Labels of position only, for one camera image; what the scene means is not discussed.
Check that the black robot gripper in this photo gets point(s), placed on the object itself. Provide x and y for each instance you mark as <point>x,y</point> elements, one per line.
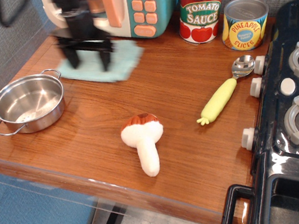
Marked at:
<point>82,35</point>

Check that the light blue cloth napkin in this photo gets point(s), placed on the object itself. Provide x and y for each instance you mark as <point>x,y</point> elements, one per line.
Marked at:
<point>124,59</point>

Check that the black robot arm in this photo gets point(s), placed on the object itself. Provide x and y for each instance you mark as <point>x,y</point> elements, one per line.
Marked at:
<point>72,6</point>

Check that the teal toy microwave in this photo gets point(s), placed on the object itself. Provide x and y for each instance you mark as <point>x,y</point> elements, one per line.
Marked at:
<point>123,18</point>

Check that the small stainless steel pot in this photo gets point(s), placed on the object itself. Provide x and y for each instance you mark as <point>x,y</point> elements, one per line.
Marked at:
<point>31,103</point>

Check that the plush mushroom toy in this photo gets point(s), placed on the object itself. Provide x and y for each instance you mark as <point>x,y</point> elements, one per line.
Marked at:
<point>142,132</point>

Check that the tomato sauce can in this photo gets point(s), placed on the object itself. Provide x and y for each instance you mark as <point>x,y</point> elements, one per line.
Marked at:
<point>199,20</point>

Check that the pineapple slices can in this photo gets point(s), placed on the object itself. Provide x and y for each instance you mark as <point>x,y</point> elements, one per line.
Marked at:
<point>244,24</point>

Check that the black toy stove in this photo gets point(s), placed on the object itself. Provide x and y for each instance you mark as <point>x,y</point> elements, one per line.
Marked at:
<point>274,141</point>

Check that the spoon with yellow-green handle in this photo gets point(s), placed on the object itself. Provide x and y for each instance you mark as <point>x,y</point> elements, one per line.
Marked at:
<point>242,67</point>

